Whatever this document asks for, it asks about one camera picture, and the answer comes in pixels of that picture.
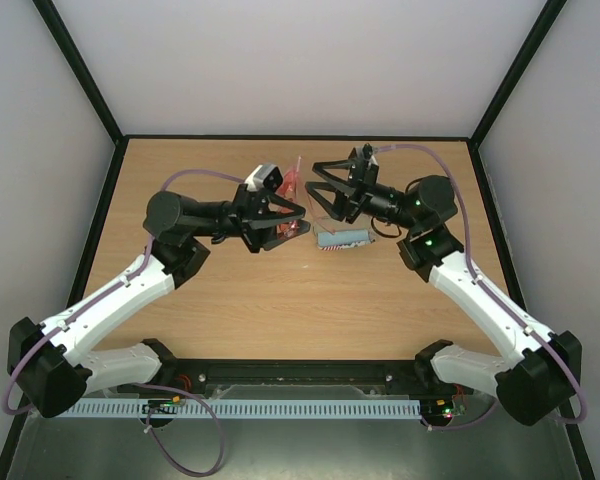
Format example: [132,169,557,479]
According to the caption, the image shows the blue cleaning cloth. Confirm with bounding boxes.
[317,229,373,250]

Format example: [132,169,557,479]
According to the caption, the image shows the purple cable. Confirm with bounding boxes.
[2,169,251,476]
[372,143,589,431]

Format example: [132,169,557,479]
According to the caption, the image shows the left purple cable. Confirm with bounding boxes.
[2,169,251,476]

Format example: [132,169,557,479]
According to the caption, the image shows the red thin frame sunglasses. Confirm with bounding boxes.
[276,156,336,239]

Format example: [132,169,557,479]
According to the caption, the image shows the light blue slotted cable duct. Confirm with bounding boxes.
[61,398,421,420]

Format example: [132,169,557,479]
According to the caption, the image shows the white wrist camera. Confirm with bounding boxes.
[244,163,283,193]
[358,144,378,165]

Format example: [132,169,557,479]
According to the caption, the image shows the left circuit board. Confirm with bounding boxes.
[140,396,186,415]

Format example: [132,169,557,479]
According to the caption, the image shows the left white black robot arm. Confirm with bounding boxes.
[7,184,309,418]

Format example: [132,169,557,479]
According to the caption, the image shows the right circuit board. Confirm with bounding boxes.
[420,394,468,419]

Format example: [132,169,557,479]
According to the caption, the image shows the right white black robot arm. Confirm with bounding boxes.
[306,158,582,426]

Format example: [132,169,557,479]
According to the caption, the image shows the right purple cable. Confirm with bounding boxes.
[372,143,589,431]

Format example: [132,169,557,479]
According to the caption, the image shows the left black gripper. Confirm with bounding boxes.
[191,184,310,254]

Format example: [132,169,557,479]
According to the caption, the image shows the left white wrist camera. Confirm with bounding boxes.
[244,163,283,193]

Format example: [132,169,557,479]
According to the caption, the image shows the circuit board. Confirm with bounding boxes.
[420,394,468,419]
[140,396,186,415]

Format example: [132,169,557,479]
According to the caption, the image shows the patterned sunglasses case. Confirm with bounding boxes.
[313,224,376,251]

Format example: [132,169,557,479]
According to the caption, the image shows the black aluminium frame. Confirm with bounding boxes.
[0,0,597,480]

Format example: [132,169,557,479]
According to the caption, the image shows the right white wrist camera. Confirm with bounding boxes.
[358,144,378,165]

